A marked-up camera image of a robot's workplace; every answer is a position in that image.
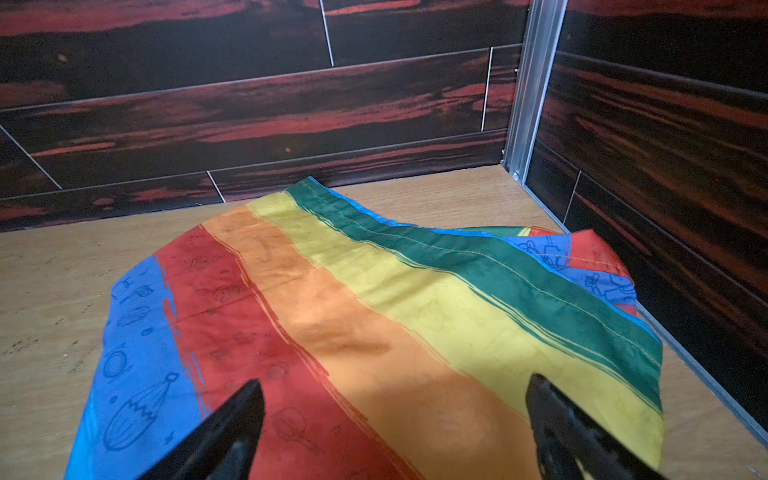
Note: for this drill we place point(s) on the aluminium corner post right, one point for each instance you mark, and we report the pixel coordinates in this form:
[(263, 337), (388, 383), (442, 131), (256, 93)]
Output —
[(542, 33)]

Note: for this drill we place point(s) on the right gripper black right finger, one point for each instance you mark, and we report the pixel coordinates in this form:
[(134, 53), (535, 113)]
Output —
[(571, 445)]

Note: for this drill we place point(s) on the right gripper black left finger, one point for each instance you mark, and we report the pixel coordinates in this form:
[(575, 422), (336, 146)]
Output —
[(223, 446)]

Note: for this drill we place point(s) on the rainbow striped kids jacket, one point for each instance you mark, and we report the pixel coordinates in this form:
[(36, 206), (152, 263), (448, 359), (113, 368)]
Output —
[(384, 350)]

